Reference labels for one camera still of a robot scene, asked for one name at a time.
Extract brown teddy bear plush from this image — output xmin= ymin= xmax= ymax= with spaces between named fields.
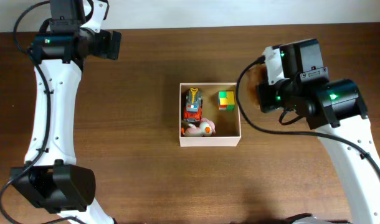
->
xmin=245 ymin=64 xmax=267 ymax=106

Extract colourful puzzle cube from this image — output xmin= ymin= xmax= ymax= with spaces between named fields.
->
xmin=218 ymin=91 xmax=235 ymax=111

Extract pink white toy duck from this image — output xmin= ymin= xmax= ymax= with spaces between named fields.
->
xmin=181 ymin=118 xmax=216 ymax=137

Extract red grey toy truck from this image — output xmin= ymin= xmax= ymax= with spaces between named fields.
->
xmin=183 ymin=88 xmax=202 ymax=123

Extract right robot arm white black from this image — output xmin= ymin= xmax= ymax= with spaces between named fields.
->
xmin=257 ymin=39 xmax=380 ymax=223

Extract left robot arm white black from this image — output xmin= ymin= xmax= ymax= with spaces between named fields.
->
xmin=9 ymin=0 xmax=121 ymax=223

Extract white open cardboard box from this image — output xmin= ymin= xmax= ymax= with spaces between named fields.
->
xmin=179 ymin=83 xmax=242 ymax=147

